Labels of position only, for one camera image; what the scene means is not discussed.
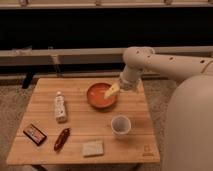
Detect white sponge block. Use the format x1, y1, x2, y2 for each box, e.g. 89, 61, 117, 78
82, 140, 104, 157

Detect orange ceramic bowl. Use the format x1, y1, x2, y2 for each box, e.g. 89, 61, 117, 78
87, 83, 117, 109

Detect dark small box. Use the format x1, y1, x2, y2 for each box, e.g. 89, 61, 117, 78
23, 124, 47, 146

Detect brown snack packet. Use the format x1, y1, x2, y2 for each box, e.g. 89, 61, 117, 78
54, 128, 70, 151

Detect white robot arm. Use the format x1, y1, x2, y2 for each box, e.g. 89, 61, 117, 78
105, 47, 213, 171

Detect clear plastic cup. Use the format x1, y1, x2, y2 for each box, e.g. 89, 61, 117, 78
111, 115, 131, 137

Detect wooden table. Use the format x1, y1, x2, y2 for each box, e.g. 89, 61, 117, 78
6, 78, 160, 165

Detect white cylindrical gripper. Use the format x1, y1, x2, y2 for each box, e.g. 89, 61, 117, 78
104, 68, 140, 99

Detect white plastic bottle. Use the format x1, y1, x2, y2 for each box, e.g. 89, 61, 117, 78
54, 91, 67, 123

